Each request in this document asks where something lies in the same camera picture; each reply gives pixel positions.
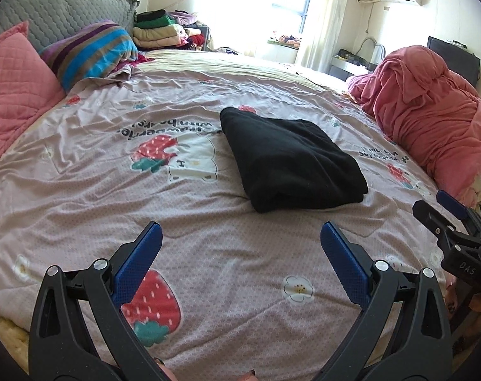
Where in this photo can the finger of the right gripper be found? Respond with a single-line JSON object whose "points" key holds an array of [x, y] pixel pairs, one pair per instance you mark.
{"points": [[442, 226], [470, 219]]}

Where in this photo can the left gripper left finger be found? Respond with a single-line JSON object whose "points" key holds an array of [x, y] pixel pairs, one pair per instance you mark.
{"points": [[78, 331]]}

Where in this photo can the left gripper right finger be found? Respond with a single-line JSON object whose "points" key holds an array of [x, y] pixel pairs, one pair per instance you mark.
{"points": [[402, 331]]}

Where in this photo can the black sweater with orange cuffs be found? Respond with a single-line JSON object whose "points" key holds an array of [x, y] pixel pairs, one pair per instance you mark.
{"points": [[290, 164]]}

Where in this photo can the stack of folded clothes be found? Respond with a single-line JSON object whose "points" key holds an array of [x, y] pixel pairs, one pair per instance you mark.
{"points": [[161, 29]]}

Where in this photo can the right hand thumb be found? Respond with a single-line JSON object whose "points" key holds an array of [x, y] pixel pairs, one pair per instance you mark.
{"points": [[461, 301]]}

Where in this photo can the left hand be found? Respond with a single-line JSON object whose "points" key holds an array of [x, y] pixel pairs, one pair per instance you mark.
{"points": [[246, 376]]}

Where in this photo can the pink crumpled blanket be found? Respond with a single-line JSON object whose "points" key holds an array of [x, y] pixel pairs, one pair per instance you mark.
{"points": [[430, 111]]}

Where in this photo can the black monitor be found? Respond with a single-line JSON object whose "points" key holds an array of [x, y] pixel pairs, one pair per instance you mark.
{"points": [[462, 62]]}

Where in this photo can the pink printed bed sheet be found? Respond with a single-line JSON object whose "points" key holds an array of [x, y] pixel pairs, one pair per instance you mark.
{"points": [[232, 290]]}

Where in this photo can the white desk with clutter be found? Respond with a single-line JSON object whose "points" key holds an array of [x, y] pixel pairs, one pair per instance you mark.
{"points": [[345, 64]]}

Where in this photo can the white curtain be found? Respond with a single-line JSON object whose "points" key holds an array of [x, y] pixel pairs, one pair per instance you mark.
{"points": [[320, 34]]}

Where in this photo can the pink quilted pillow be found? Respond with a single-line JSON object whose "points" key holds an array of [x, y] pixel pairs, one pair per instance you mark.
{"points": [[28, 87]]}

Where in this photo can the striped blue purple pillow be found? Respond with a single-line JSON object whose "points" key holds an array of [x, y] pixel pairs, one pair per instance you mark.
{"points": [[95, 51]]}

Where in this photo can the grey quilted headboard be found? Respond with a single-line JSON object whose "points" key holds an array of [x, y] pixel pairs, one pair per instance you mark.
{"points": [[54, 20]]}

